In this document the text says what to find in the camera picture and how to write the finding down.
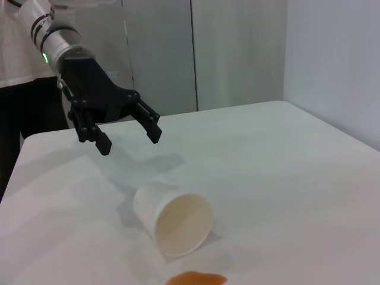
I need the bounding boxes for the person in white shirt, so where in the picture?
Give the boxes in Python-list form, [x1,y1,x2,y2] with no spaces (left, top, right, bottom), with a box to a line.
[0,0,71,202]

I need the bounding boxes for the small orange object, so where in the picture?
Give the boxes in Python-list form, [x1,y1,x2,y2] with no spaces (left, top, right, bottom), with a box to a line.
[165,262,229,285]

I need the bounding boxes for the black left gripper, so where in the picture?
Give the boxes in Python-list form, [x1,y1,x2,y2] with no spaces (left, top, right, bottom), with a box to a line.
[58,56,163,157]

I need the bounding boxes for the silver cable connector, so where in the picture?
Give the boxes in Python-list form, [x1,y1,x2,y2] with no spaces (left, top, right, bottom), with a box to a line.
[55,73,68,96]

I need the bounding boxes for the white paper cup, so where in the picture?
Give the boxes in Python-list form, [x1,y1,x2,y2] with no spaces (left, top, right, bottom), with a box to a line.
[132,181,214,258]

